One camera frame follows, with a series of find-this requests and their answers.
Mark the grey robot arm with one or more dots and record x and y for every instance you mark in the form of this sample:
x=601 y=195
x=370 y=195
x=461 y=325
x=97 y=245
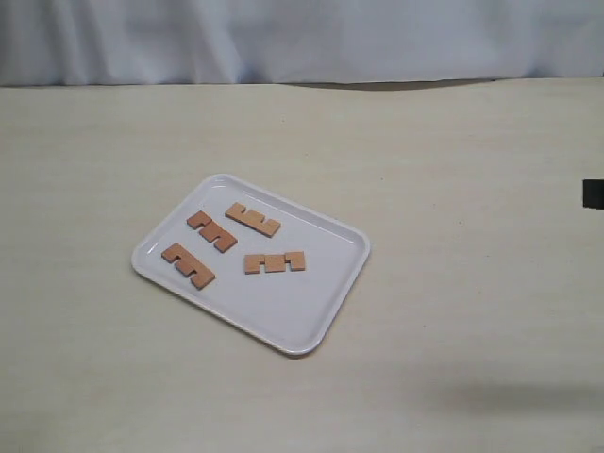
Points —
x=593 y=194

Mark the white plastic tray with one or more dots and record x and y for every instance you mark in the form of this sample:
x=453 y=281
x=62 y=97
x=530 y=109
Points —
x=290 y=311

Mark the white backdrop curtain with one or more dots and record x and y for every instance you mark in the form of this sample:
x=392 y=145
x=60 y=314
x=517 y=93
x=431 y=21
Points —
x=153 y=42

